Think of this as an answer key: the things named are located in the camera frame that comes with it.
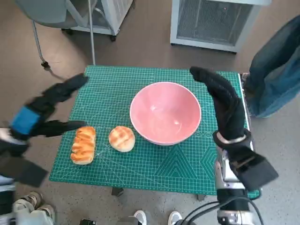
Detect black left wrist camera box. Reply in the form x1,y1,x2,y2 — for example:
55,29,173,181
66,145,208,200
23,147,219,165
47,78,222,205
0,156,49,188

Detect white open-frame cart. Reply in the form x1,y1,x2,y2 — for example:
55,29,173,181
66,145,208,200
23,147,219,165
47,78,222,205
61,0,136,42

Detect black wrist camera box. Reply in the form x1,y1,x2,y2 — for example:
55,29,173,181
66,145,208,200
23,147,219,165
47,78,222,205
0,156,49,188
231,150,279,192

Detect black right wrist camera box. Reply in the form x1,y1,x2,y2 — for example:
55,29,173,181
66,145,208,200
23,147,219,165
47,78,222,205
231,150,279,192

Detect grey chair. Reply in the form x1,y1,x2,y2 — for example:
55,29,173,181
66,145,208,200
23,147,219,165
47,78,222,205
15,0,99,68

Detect standing person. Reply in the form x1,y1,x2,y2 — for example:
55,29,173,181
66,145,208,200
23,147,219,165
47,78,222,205
241,15,300,119

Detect thin metal pole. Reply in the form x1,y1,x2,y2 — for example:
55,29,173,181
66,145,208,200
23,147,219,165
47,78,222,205
87,0,96,66

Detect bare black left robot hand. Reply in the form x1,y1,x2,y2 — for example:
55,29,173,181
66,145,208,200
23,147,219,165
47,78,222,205
8,74,89,141

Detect green cutting mat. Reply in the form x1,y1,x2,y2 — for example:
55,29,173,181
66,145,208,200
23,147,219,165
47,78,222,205
48,65,261,196

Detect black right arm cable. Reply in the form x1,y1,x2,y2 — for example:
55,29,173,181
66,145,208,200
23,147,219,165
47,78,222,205
181,201,220,225

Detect round toy bread bun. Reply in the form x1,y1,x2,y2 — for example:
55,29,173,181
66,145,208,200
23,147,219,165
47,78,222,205
108,126,136,153

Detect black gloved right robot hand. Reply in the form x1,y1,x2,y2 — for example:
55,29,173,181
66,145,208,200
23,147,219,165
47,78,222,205
189,67,247,143

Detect seated person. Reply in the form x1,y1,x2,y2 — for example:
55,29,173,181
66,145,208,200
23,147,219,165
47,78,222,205
11,191,56,225

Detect long toy bread loaf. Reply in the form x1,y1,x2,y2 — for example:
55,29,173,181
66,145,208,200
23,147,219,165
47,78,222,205
70,126,97,165

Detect pink bowl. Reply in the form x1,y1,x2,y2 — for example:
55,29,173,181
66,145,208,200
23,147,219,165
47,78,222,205
129,82,202,146

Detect white cabinet with mesh front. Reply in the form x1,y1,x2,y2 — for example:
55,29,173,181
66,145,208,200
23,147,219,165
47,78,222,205
170,0,274,54

